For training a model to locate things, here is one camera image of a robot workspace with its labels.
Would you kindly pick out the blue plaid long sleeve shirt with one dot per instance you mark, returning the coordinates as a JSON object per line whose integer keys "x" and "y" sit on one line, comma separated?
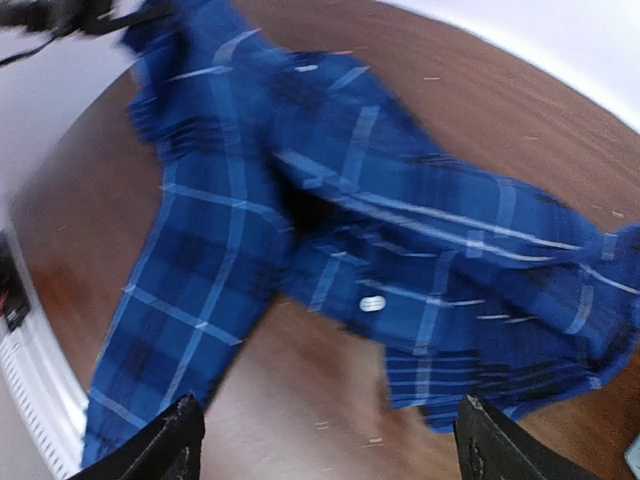
{"x": 300, "y": 173}

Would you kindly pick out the front aluminium rail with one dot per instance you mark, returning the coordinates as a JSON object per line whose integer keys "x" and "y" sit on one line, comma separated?
{"x": 44, "y": 388}

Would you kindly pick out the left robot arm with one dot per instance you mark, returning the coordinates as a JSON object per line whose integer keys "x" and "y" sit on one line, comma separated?
{"x": 60, "y": 19}

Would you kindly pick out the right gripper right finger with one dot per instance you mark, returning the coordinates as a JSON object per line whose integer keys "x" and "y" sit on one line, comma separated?
{"x": 570, "y": 441}

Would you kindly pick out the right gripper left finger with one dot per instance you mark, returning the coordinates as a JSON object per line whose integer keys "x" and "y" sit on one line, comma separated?
{"x": 169, "y": 447}

